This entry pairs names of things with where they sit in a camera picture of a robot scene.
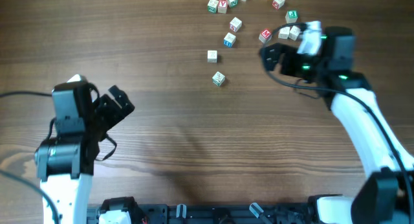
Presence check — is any plain pale wooden block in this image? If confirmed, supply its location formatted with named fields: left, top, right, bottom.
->
left=207, top=50, right=218, bottom=63

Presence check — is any black right camera cable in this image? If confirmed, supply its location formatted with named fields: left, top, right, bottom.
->
left=260, top=21, right=414, bottom=224

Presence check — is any red V wooden block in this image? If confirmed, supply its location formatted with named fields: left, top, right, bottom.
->
left=217, top=0, right=228, bottom=14

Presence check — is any plain tilted wooden block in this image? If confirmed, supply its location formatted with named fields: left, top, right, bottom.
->
left=289, top=26, right=301, bottom=41

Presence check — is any green sided wooden block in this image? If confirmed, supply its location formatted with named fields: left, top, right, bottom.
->
left=212, top=71, right=226, bottom=86

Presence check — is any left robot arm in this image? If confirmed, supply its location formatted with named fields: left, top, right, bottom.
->
left=34, top=80, right=135, bottom=223

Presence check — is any green E wooden block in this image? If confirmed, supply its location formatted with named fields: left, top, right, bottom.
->
left=285, top=10, right=298, bottom=23

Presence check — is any blue sided wooden block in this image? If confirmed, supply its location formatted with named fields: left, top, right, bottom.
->
left=223, top=32, right=236, bottom=48

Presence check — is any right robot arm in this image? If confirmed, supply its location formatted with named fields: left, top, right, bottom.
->
left=259, top=23, right=413, bottom=223

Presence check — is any red sided wooden block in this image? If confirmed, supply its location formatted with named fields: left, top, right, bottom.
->
left=272, top=0, right=285, bottom=10

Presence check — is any red M wooden block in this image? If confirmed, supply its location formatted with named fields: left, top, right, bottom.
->
left=259, top=28, right=272, bottom=43

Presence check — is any green letter wooden block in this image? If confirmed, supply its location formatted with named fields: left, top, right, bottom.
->
left=207, top=0, right=219, bottom=13

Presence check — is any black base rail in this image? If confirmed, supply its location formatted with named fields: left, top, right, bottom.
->
left=87, top=197, right=318, bottom=224

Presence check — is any black camera cable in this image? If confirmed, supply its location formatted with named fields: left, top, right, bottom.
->
left=260, top=21, right=414, bottom=224
left=0, top=91, right=61, bottom=224

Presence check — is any red sided tilted block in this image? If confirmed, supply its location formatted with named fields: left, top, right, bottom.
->
left=229, top=17, right=243, bottom=32

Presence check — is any black left camera cable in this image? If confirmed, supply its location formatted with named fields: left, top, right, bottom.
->
left=0, top=91, right=61, bottom=224

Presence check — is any green N wooden block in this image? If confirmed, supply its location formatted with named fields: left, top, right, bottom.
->
left=226, top=0, right=238, bottom=8

